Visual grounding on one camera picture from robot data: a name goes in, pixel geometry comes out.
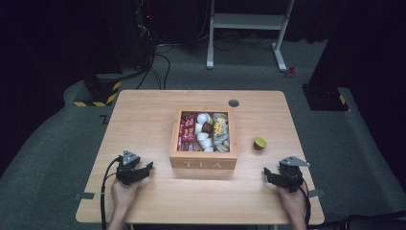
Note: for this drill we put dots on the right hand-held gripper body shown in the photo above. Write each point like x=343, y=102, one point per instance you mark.
x=292, y=177

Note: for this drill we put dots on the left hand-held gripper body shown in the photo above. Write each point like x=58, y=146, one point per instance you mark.
x=127, y=171

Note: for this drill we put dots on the green-lid brown capsule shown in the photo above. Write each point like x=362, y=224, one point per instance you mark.
x=260, y=143

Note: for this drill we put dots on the wooden tea box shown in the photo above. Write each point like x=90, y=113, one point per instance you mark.
x=204, y=163

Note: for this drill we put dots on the person's left hand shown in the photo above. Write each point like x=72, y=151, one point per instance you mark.
x=123, y=195

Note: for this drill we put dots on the person's right hand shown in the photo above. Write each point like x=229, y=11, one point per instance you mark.
x=295, y=204

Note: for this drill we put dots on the grey tape piece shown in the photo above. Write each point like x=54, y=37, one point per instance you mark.
x=85, y=195
x=317, y=192

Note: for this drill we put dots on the stack of red packets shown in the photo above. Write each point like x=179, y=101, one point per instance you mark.
x=187, y=131

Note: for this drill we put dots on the clear plastic packets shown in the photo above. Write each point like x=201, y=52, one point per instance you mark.
x=222, y=142

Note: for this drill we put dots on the white capsule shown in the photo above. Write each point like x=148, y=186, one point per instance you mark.
x=198, y=128
x=202, y=136
x=207, y=142
x=203, y=118
x=209, y=149

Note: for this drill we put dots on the yellow packets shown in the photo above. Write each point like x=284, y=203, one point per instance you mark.
x=219, y=126

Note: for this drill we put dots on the dark brown capsule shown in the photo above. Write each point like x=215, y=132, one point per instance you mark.
x=207, y=128

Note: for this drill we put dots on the grey table grommet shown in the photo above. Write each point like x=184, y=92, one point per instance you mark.
x=233, y=103

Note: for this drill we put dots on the black yellow striped base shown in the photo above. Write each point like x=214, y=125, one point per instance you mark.
x=102, y=92

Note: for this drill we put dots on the dark curved object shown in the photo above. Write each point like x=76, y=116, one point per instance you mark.
x=373, y=217

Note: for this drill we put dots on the small red floor object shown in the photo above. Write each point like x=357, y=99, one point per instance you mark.
x=289, y=72

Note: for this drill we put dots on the dark equipment rack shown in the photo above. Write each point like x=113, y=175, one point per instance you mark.
x=145, y=32

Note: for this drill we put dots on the white metal stand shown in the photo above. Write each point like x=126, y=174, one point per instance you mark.
x=245, y=21

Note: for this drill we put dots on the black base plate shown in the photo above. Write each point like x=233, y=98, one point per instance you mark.
x=324, y=97

